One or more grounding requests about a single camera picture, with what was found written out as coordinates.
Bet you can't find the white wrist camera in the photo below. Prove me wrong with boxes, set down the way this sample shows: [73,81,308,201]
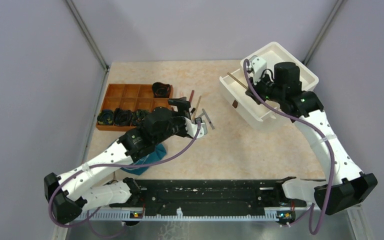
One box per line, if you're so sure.
[189,118,208,139]
[249,55,267,86]

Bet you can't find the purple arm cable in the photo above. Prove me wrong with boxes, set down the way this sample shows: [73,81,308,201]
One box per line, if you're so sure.
[47,119,203,239]
[242,58,336,236]

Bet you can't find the gold slim makeup pencil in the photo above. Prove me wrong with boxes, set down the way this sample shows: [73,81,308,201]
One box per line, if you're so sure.
[192,95,202,119]

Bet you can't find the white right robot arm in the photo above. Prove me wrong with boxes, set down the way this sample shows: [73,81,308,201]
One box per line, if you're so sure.
[242,59,378,216]

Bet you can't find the black coiled band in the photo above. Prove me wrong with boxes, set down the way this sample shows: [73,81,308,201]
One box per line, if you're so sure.
[131,109,149,127]
[151,82,172,98]
[113,108,133,127]
[96,109,114,126]

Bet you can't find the houndstooth makeup pen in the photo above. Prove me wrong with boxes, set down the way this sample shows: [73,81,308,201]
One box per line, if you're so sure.
[202,108,215,130]

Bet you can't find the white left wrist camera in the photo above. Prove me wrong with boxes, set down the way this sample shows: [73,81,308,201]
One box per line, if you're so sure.
[189,118,208,139]

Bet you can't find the wooden compartment tray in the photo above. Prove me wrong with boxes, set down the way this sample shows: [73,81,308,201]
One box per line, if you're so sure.
[96,83,174,132]

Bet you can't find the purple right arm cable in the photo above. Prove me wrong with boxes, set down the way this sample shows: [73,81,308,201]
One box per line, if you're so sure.
[242,58,336,236]

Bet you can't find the black coiled band left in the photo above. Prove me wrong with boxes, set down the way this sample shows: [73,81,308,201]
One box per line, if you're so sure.
[96,109,114,126]

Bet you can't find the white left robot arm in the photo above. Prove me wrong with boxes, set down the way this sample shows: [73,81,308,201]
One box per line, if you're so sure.
[44,98,206,227]

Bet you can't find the white pull-out drawer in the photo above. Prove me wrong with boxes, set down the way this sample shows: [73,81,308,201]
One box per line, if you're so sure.
[219,69,284,132]

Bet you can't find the maroon makeup pencil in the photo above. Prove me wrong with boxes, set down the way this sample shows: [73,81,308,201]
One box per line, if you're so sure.
[188,90,195,103]

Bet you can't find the black coiled band top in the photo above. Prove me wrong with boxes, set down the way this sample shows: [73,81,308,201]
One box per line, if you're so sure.
[151,82,172,98]

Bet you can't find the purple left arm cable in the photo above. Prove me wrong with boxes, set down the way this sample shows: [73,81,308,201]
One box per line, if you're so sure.
[47,119,203,239]

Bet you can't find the teal patterned cloth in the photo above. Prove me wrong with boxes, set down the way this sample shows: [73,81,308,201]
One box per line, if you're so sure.
[121,143,167,176]

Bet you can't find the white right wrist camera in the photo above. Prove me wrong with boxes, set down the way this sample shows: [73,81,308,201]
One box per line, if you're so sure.
[249,55,267,86]

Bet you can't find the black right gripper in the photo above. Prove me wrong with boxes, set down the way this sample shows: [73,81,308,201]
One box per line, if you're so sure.
[245,70,283,106]

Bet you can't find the black coiled band right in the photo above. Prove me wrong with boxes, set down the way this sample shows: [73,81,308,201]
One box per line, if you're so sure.
[131,109,149,127]

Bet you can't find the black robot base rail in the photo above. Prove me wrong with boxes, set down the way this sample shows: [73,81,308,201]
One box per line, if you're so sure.
[110,179,307,217]

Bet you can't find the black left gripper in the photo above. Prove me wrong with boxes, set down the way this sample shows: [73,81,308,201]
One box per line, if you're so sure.
[154,97,192,146]

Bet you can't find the grey slotted cable duct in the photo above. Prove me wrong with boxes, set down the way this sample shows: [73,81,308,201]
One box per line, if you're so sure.
[89,207,294,222]

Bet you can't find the white drawer organizer box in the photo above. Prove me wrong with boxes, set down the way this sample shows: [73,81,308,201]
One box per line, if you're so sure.
[240,41,319,91]

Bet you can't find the black coiled band middle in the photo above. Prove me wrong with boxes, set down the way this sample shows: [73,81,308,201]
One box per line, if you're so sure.
[113,108,133,127]

